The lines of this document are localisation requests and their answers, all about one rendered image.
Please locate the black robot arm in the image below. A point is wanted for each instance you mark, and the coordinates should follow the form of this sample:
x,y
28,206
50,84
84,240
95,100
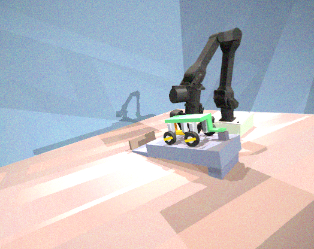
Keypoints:
x,y
190,87

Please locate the yellow wedge chock with orange handle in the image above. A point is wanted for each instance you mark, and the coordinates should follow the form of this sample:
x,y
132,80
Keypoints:
x,y
178,132

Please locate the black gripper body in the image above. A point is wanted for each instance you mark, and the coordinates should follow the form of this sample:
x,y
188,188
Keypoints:
x,y
190,108

